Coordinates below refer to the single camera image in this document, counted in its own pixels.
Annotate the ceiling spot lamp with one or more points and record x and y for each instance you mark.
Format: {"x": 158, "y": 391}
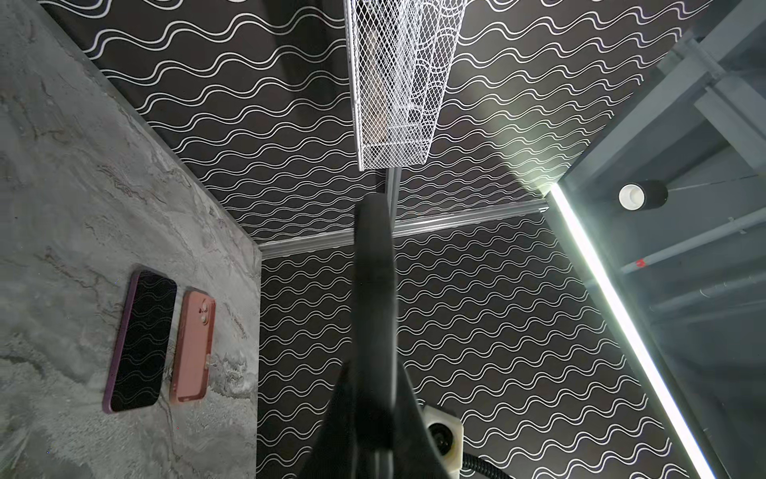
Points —
{"x": 643, "y": 195}

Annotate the led light strip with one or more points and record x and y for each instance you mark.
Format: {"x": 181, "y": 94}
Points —
{"x": 629, "y": 330}

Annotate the white mesh basket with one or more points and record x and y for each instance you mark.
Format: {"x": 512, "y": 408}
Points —
{"x": 400, "y": 55}

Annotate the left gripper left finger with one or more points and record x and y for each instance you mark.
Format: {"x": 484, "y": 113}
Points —
{"x": 334, "y": 452}

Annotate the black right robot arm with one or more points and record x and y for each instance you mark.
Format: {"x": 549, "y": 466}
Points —
{"x": 483, "y": 467}

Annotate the black phone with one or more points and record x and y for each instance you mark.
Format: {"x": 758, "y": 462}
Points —
{"x": 373, "y": 310}

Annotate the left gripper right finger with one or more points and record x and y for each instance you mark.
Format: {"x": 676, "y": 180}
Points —
{"x": 414, "y": 454}

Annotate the pink phone case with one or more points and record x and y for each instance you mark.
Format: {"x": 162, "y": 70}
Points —
{"x": 193, "y": 347}

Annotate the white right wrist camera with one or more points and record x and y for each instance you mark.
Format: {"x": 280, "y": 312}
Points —
{"x": 447, "y": 433}

